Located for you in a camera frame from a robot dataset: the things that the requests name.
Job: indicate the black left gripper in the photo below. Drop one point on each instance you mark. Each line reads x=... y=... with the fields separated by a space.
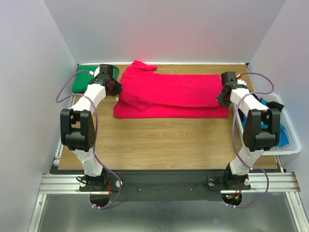
x=118 y=90

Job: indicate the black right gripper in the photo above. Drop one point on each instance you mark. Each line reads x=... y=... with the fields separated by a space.
x=222 y=99

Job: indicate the pink red t shirt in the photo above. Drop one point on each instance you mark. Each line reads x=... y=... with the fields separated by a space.
x=146 y=94

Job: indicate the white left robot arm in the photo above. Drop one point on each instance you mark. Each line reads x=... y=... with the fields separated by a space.
x=79 y=124

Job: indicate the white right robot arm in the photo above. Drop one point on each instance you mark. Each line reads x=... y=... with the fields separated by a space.
x=261 y=131

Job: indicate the folded green t shirt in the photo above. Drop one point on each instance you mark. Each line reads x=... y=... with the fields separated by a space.
x=82 y=79

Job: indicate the black t shirt in basket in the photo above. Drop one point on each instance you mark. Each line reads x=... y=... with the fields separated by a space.
x=275 y=105

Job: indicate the blue t shirt in basket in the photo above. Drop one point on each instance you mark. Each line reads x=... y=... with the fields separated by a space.
x=283 y=137

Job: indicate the white plastic laundry basket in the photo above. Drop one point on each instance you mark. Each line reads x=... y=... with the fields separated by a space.
x=293 y=146

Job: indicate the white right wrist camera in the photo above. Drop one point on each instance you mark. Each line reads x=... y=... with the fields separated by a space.
x=240 y=81

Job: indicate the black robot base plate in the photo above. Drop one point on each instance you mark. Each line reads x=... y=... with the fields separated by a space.
x=163 y=185

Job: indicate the aluminium frame rail right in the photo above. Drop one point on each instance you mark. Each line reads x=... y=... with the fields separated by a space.
x=285 y=208

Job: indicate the aluminium frame rail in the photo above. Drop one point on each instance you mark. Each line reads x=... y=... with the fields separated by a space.
x=50 y=184
x=285 y=208

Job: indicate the aluminium frame rail left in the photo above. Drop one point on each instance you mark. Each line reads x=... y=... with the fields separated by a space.
x=50 y=184

